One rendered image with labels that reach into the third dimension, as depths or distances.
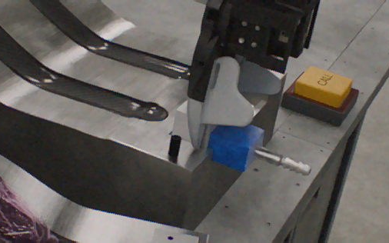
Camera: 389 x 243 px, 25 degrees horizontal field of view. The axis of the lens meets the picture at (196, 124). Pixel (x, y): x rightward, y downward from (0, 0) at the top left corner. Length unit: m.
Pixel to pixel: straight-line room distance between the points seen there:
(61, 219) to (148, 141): 0.12
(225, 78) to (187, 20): 0.55
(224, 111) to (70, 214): 0.16
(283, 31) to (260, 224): 0.22
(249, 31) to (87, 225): 0.21
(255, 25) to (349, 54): 0.58
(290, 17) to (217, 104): 0.11
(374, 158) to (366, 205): 0.28
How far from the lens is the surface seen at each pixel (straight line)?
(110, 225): 0.75
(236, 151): 0.80
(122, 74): 0.92
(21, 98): 0.86
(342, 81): 1.13
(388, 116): 3.01
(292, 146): 1.03
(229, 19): 0.74
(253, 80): 0.83
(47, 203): 0.75
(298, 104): 1.10
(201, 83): 0.76
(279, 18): 0.72
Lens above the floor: 1.30
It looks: 29 degrees down
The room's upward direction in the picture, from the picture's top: 11 degrees clockwise
